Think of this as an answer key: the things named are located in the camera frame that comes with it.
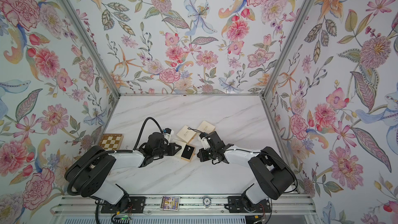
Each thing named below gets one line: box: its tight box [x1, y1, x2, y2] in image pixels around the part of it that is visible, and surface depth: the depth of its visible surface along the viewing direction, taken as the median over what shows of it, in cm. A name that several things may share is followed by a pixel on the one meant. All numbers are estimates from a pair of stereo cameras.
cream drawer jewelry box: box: [170, 139, 196, 163], surface depth 91 cm
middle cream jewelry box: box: [176, 125, 198, 145], surface depth 97 cm
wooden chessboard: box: [98, 133, 124, 151], surface depth 95 cm
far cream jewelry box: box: [197, 120, 216, 134], surface depth 102 cm
